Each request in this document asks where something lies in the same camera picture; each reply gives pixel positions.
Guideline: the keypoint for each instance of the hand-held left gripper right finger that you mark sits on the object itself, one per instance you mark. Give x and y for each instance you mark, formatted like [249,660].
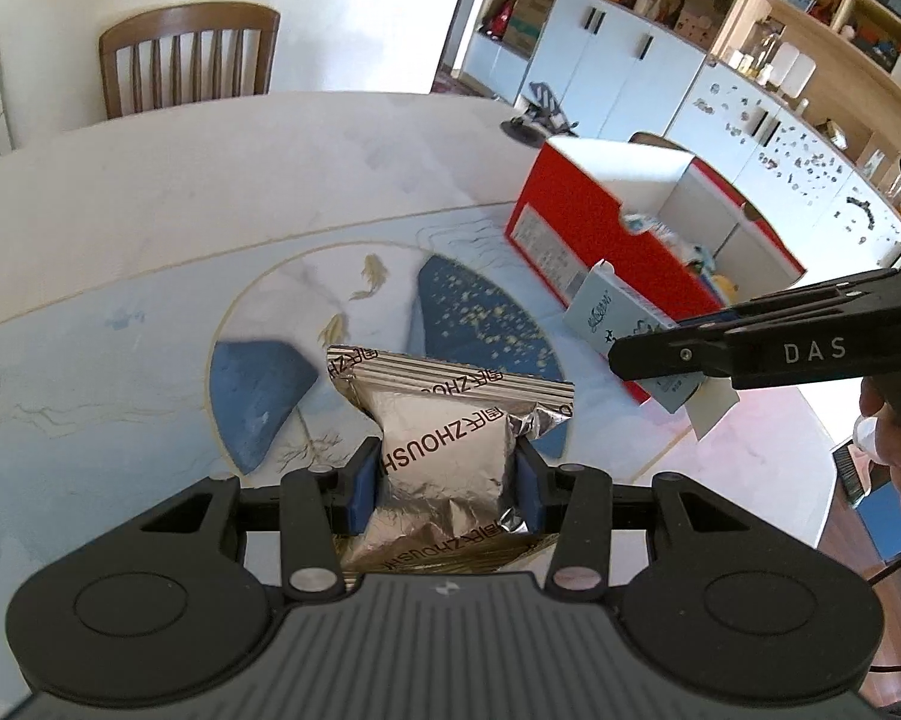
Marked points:
[530,487]

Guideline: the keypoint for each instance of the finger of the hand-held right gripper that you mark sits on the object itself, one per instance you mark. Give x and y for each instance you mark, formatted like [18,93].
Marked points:
[675,356]
[795,298]

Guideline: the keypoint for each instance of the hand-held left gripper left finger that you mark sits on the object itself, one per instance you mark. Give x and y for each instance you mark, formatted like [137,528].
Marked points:
[362,487]

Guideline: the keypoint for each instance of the orange yellow toy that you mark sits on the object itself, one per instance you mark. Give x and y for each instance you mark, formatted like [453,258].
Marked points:
[722,285]

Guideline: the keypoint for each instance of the small white carton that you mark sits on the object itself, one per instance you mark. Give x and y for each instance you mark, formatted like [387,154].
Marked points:
[608,307]

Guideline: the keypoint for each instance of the silver foil packet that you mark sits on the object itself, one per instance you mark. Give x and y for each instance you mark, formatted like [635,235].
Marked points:
[443,450]

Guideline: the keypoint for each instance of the red cardboard box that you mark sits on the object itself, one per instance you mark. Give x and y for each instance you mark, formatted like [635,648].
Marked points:
[563,240]

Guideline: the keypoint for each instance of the white marble patterned desktop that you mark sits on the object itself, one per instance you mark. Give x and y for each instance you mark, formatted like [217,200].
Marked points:
[157,225]

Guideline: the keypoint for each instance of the person's right hand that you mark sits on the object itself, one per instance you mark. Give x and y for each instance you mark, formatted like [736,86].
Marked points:
[900,450]

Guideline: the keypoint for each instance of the white cabinet with stickers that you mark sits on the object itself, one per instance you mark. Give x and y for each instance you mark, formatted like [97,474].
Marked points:
[780,180]

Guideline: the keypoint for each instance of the white canister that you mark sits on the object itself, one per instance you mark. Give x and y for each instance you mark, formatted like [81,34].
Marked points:
[795,67]

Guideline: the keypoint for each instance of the tall glass jar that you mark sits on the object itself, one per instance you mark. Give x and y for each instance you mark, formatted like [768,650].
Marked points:
[767,45]

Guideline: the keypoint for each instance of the white cabinet row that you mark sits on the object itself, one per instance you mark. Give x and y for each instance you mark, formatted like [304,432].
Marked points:
[833,22]

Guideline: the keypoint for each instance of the black phone stand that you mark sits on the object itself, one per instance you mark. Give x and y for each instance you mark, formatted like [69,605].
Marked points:
[544,101]

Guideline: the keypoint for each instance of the cardboard carton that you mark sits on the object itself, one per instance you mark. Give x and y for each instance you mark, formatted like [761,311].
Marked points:
[531,22]

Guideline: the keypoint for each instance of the red toy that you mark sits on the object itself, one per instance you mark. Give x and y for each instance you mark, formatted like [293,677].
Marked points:
[499,19]

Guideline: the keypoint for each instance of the brown wooden chair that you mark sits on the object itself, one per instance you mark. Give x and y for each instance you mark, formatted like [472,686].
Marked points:
[187,22]

